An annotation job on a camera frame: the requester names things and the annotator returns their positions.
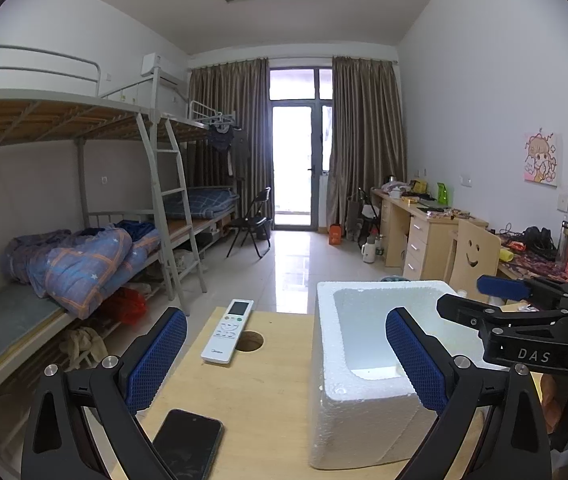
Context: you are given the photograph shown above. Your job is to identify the black bag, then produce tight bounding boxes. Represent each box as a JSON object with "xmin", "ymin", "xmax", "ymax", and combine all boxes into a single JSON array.
[{"xmin": 520, "ymin": 226, "xmax": 555, "ymax": 257}]

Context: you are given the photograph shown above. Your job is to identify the beige cloth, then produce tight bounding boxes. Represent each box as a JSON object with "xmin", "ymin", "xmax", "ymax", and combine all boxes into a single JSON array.
[{"xmin": 58, "ymin": 326, "xmax": 108, "ymax": 372}]

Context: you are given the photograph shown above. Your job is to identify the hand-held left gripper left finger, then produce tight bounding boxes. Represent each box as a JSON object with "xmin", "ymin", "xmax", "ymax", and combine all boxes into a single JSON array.
[{"xmin": 20, "ymin": 306, "xmax": 188, "ymax": 480}]

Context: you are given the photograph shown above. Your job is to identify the wooden chair with smiley cutout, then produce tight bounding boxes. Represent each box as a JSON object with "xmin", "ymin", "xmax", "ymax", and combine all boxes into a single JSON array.
[{"xmin": 446, "ymin": 218, "xmax": 502, "ymax": 304}]

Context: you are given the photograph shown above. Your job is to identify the blue plaid folded quilt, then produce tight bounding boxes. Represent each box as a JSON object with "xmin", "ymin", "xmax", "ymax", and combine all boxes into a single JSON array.
[{"xmin": 164, "ymin": 186, "xmax": 239, "ymax": 220}]

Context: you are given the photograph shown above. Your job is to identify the dark hanging clothes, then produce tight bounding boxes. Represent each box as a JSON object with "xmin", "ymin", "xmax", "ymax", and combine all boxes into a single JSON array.
[{"xmin": 207, "ymin": 122, "xmax": 235, "ymax": 173}]

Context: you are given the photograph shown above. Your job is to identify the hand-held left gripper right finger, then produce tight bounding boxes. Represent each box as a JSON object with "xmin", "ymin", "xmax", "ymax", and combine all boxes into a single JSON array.
[{"xmin": 385, "ymin": 307, "xmax": 553, "ymax": 480}]

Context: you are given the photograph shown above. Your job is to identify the black folding chair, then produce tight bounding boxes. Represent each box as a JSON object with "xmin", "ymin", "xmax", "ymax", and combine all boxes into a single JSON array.
[{"xmin": 226, "ymin": 187, "xmax": 273, "ymax": 259}]

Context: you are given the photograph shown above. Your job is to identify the light wooden desk with drawers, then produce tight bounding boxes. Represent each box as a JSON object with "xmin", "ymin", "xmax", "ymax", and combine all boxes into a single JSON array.
[{"xmin": 371, "ymin": 187, "xmax": 489, "ymax": 282}]

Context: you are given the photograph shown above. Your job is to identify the grey bunk bed ladder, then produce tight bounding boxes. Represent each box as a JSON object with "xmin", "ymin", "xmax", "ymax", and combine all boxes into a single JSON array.
[{"xmin": 136, "ymin": 110, "xmax": 208, "ymax": 317}]

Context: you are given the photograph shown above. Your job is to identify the white foam box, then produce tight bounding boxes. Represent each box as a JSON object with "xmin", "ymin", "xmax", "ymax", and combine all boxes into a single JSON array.
[{"xmin": 308, "ymin": 280, "xmax": 510, "ymax": 471}]

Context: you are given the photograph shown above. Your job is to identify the red plastic bag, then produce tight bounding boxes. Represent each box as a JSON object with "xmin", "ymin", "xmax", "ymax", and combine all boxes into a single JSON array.
[{"xmin": 108, "ymin": 286, "xmax": 147, "ymax": 327}]

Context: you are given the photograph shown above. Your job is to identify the desk with patterned cloth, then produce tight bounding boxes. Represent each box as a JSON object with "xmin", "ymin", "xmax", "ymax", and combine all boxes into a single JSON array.
[{"xmin": 496, "ymin": 232, "xmax": 568, "ymax": 288}]

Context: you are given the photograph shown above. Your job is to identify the cartoon wall poster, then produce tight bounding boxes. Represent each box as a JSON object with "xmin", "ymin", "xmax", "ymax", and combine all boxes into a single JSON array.
[{"xmin": 524, "ymin": 132, "xmax": 563, "ymax": 187}]

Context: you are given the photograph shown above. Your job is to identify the white remote control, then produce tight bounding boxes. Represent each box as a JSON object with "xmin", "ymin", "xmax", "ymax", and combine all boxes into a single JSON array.
[{"xmin": 200, "ymin": 299, "xmax": 255, "ymax": 365}]

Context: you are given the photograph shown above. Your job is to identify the glass balcony door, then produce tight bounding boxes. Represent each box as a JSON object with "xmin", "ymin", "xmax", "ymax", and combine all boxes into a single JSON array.
[{"xmin": 268, "ymin": 66, "xmax": 335, "ymax": 229}]

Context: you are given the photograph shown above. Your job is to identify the grey metal bunk bed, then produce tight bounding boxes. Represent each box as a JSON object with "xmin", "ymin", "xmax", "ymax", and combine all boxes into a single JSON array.
[
  {"xmin": 159, "ymin": 100, "xmax": 243, "ymax": 266},
  {"xmin": 0, "ymin": 45, "xmax": 209, "ymax": 461}
]

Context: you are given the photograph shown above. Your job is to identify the black smartphone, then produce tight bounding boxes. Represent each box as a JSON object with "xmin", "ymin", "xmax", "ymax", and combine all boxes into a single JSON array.
[{"xmin": 138, "ymin": 409, "xmax": 225, "ymax": 480}]

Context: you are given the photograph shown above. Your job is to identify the white air conditioner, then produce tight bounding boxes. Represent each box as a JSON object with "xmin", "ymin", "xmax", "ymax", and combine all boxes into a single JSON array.
[{"xmin": 141, "ymin": 52, "xmax": 189, "ymax": 86}]

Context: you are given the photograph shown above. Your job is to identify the blue orange striped quilt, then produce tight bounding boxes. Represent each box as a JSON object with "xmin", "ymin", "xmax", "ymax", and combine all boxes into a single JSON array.
[{"xmin": 4, "ymin": 220, "xmax": 162, "ymax": 318}]

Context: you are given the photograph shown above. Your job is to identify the brown curtain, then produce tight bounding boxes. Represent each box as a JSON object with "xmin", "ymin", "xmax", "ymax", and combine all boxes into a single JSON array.
[
  {"xmin": 189, "ymin": 58, "xmax": 271, "ymax": 223},
  {"xmin": 325, "ymin": 56, "xmax": 409, "ymax": 235}
]

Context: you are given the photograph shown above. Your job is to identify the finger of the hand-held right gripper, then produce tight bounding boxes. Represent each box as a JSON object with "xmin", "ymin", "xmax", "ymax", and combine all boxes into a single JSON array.
[
  {"xmin": 477, "ymin": 275, "xmax": 568, "ymax": 312},
  {"xmin": 436, "ymin": 294, "xmax": 568, "ymax": 335}
]

